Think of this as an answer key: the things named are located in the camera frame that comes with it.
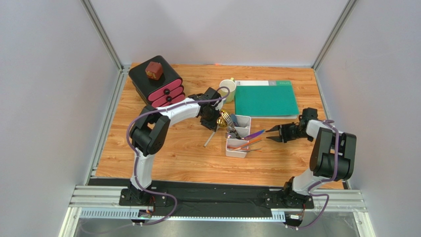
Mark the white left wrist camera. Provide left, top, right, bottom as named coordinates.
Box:
left=215, top=99, right=226, bottom=111

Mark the blue grey plastic spoon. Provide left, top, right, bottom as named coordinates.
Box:
left=230, top=114, right=241, bottom=127

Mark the iridescent purple knife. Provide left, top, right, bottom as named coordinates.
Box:
left=242, top=129, right=265, bottom=141

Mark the red brown cube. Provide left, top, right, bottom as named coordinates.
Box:
left=145, top=61, right=164, bottom=80

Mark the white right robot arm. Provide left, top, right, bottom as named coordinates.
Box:
left=270, top=108, right=357, bottom=198

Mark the black pink drawer box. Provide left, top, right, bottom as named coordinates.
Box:
left=128, top=55, right=186, bottom=108

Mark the white compartment organizer box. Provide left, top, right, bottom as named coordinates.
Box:
left=225, top=115, right=251, bottom=158

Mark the pale yellow mug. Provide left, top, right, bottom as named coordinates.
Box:
left=218, top=78, right=237, bottom=103

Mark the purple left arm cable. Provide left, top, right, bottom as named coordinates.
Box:
left=126, top=86, right=231, bottom=226

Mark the green notebook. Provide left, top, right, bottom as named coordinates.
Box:
left=234, top=80, right=299, bottom=119

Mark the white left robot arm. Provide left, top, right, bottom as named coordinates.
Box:
left=119, top=87, right=226, bottom=206

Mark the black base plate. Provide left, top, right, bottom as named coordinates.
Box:
left=119, top=181, right=314, bottom=218

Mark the white handled ladle spoon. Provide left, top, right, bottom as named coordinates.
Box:
left=203, top=126, right=219, bottom=148

